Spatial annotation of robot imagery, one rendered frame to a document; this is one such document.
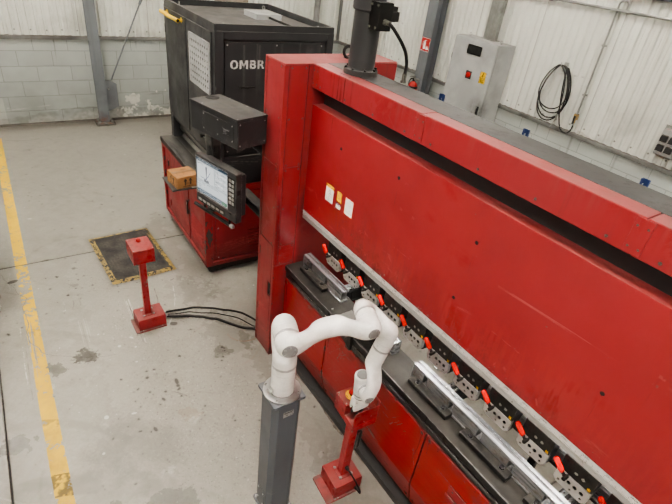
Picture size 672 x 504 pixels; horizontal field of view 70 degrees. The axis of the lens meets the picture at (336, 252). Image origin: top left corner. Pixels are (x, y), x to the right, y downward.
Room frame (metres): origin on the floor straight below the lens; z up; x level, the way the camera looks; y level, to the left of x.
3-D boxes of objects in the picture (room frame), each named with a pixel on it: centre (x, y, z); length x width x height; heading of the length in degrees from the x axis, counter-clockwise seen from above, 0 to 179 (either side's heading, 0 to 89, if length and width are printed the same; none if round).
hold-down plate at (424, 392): (1.86, -0.62, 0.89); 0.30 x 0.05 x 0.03; 38
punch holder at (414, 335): (2.07, -0.52, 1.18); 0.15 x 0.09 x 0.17; 38
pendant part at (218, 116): (3.09, 0.82, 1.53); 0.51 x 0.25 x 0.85; 52
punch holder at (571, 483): (1.29, -1.14, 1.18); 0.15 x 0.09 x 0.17; 38
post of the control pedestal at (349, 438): (1.86, -0.24, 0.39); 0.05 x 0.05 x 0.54; 34
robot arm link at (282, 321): (1.70, 0.18, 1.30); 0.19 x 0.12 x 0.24; 18
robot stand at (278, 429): (1.67, 0.17, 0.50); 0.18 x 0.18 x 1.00; 37
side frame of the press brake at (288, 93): (3.24, 0.18, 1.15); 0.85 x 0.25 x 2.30; 128
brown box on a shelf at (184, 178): (3.83, 1.43, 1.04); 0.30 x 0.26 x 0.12; 37
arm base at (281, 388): (1.67, 0.17, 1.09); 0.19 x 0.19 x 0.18
